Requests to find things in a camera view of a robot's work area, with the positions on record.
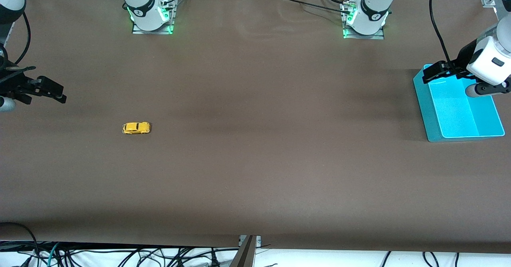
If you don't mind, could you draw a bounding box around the yellow beetle toy car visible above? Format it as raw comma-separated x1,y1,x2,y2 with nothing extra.
122,122,151,135

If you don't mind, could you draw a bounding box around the cyan plastic bin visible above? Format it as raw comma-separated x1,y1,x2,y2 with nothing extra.
412,63,506,143

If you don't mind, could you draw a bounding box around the brown table cover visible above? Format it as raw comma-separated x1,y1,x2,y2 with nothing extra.
0,0,511,255

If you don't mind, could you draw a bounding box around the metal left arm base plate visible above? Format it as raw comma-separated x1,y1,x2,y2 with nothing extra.
343,0,385,40

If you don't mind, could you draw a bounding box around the black looping floor cable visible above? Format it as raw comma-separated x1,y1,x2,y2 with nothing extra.
0,222,41,267

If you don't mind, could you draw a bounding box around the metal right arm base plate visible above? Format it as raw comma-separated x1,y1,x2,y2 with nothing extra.
132,0,174,35

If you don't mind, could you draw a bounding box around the teal floor cable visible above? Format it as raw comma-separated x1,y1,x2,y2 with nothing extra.
46,242,61,267

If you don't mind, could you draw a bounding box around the long black base cable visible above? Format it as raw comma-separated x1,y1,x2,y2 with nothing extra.
275,0,352,14

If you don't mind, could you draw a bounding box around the aluminium frame profile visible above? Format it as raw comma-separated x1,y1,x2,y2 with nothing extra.
230,235,262,267

